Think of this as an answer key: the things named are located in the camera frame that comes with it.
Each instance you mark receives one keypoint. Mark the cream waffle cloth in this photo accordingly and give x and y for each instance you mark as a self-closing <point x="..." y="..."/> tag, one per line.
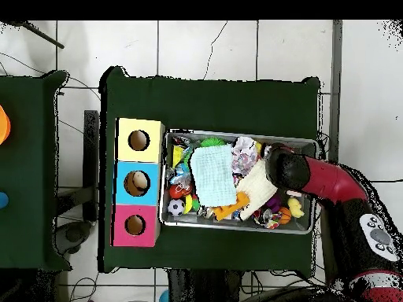
<point x="255" y="188"/>

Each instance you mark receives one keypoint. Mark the wooden box three holes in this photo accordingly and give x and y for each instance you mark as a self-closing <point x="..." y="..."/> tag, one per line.
<point x="148" y="154"/>

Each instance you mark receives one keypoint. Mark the shallow mesh bin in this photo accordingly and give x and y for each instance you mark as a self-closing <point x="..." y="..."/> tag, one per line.
<point x="195" y="222"/>

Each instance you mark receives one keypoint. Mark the mint waffle cloth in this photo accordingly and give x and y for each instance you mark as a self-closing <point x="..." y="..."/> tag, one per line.
<point x="214" y="176"/>

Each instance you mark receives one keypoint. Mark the green spiky ball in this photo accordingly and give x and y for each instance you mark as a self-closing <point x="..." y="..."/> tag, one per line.
<point x="212" y="142"/>

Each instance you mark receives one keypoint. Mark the yellow cheese wedge toy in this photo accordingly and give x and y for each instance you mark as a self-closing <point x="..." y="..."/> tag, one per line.
<point x="177" y="155"/>

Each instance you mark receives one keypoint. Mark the crumpled printed white wrapper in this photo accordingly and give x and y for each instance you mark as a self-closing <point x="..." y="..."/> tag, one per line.
<point x="244" y="157"/>

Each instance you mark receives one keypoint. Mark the small soccer ball toy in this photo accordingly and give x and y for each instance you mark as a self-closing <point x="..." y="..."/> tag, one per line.
<point x="176" y="207"/>

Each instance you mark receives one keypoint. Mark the long orange toy brick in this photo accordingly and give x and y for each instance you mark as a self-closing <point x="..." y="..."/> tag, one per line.
<point x="226" y="212"/>

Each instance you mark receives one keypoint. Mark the small basketball toy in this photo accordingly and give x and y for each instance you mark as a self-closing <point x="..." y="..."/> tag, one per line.
<point x="285" y="215"/>

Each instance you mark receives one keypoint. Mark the yellow plush toy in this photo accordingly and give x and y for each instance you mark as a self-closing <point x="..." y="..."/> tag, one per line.
<point x="296" y="207"/>

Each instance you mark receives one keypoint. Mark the black upright panel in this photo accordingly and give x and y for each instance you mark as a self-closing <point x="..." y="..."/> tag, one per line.
<point x="91" y="157"/>

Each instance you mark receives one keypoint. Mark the blue object on floor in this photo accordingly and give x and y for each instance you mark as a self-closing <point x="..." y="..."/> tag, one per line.
<point x="164" y="298"/>

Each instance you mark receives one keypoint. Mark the green cloth side table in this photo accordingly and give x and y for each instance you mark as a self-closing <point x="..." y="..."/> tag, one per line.
<point x="25" y="173"/>

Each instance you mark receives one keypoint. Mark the blue round object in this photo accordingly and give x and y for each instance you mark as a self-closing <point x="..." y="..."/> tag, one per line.
<point x="3" y="200"/>

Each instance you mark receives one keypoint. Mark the orange round object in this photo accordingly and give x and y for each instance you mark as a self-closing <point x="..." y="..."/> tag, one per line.
<point x="3" y="125"/>

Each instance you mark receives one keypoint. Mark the thin dark rod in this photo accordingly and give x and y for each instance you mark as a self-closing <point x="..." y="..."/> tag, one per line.
<point x="41" y="36"/>

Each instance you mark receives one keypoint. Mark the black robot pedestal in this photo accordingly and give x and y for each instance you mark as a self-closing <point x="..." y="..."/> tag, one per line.
<point x="201" y="286"/>

